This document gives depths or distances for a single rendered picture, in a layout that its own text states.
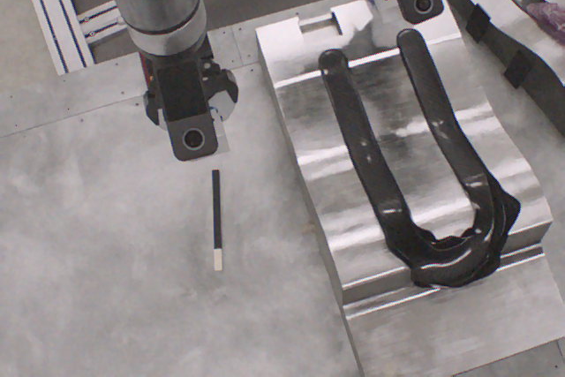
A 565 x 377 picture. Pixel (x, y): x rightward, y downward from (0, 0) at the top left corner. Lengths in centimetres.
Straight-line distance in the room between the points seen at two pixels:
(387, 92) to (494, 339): 34
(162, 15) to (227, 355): 48
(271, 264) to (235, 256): 5
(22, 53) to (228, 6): 63
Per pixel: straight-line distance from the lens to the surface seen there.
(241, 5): 186
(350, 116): 98
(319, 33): 105
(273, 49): 101
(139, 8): 65
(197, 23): 70
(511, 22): 110
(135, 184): 106
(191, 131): 75
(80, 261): 105
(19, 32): 222
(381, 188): 92
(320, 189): 92
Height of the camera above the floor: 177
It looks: 69 degrees down
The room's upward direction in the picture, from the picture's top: 7 degrees counter-clockwise
